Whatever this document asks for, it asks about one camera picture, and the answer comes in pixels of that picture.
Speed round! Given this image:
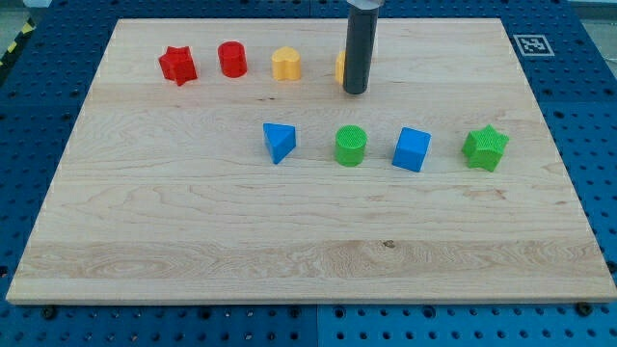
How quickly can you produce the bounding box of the red star block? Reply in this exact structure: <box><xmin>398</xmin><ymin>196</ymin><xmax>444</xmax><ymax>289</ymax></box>
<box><xmin>158</xmin><ymin>46</ymin><xmax>198</xmax><ymax>86</ymax></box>

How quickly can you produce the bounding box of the green star block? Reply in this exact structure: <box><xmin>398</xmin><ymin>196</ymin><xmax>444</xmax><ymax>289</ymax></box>
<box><xmin>462</xmin><ymin>124</ymin><xmax>509</xmax><ymax>172</ymax></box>

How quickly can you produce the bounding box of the blue triangle block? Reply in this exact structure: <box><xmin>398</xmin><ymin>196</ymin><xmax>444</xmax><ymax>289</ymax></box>
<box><xmin>262</xmin><ymin>122</ymin><xmax>296</xmax><ymax>164</ymax></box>

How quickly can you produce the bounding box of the green cylinder block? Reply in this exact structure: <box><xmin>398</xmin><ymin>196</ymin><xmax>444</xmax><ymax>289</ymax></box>
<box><xmin>335</xmin><ymin>124</ymin><xmax>367</xmax><ymax>167</ymax></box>

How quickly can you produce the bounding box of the wooden board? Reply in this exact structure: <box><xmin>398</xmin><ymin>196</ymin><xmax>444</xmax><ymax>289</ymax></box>
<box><xmin>7</xmin><ymin>18</ymin><xmax>616</xmax><ymax>305</ymax></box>

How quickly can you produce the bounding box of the blue cube block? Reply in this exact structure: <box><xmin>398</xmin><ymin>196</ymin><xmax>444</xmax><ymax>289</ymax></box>
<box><xmin>391</xmin><ymin>127</ymin><xmax>432</xmax><ymax>173</ymax></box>

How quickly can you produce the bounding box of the yellow block behind tool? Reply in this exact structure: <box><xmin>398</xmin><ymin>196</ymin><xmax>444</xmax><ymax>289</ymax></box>
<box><xmin>335</xmin><ymin>51</ymin><xmax>346</xmax><ymax>85</ymax></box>

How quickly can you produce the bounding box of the yellow heart block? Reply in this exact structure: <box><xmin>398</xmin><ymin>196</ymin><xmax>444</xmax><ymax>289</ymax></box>
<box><xmin>271</xmin><ymin>46</ymin><xmax>302</xmax><ymax>81</ymax></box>

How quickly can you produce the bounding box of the red cylinder block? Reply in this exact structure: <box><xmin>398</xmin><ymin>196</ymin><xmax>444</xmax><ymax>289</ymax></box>
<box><xmin>218</xmin><ymin>40</ymin><xmax>248</xmax><ymax>78</ymax></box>

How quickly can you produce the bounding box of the white fiducial marker tag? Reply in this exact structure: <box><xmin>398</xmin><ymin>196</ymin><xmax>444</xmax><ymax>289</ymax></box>
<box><xmin>513</xmin><ymin>34</ymin><xmax>554</xmax><ymax>57</ymax></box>

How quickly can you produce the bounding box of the black bolt left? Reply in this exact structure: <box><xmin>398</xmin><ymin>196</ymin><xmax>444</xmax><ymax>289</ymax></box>
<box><xmin>40</xmin><ymin>306</ymin><xmax>57</xmax><ymax>320</ymax></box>

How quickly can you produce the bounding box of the black bolt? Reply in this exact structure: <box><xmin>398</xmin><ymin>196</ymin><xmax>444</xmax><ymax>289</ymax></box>
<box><xmin>576</xmin><ymin>302</ymin><xmax>594</xmax><ymax>317</ymax></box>
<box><xmin>40</xmin><ymin>306</ymin><xmax>57</xmax><ymax>320</ymax></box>

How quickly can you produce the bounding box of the black bolt right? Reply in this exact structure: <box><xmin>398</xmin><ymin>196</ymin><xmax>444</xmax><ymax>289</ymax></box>
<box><xmin>576</xmin><ymin>302</ymin><xmax>594</xmax><ymax>317</ymax></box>

